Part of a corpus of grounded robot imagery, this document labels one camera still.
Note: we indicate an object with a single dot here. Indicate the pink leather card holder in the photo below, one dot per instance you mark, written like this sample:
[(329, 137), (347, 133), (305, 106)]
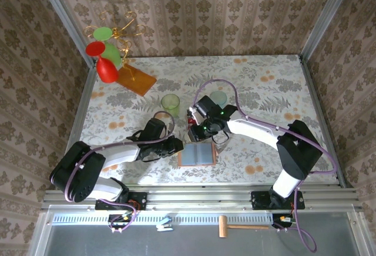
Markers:
[(199, 156)]

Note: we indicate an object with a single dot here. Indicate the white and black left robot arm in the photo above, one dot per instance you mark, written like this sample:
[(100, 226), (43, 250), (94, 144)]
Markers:
[(123, 153)]

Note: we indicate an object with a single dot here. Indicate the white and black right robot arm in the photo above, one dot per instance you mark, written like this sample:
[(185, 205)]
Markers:
[(252, 128)]

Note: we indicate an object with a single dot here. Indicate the blue plastic cup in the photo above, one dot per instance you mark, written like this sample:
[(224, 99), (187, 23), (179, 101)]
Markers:
[(221, 97)]

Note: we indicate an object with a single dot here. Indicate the green plastic cup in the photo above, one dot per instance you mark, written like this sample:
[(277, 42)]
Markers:
[(170, 103)]

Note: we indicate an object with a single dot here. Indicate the blue and white stapler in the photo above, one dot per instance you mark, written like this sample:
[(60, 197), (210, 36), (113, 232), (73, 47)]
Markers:
[(164, 226)]

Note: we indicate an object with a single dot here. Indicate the wooden mallet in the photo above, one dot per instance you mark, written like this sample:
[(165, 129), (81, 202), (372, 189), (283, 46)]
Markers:
[(223, 226)]

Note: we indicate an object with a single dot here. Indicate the red plastic wine glass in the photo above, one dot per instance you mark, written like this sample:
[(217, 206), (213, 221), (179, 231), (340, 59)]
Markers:
[(107, 69)]

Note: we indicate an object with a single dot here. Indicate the grey metal shelf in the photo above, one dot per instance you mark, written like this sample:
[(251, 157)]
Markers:
[(191, 244)]

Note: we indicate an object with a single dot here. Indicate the green plastic wine glass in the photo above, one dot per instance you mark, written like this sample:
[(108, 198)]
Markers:
[(102, 33)]

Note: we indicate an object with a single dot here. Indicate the aluminium mounting rail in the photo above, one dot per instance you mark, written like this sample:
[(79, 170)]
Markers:
[(199, 198)]

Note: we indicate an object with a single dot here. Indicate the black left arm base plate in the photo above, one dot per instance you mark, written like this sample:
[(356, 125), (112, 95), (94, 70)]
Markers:
[(138, 200)]

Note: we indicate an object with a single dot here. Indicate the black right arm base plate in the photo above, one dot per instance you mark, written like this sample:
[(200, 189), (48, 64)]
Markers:
[(258, 201)]

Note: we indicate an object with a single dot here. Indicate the aluminium table side rail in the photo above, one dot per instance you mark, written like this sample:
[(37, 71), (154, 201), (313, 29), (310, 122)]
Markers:
[(82, 106), (318, 106)]

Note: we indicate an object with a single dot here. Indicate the aluminium frame post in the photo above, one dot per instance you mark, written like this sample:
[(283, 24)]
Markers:
[(66, 18), (326, 18)]

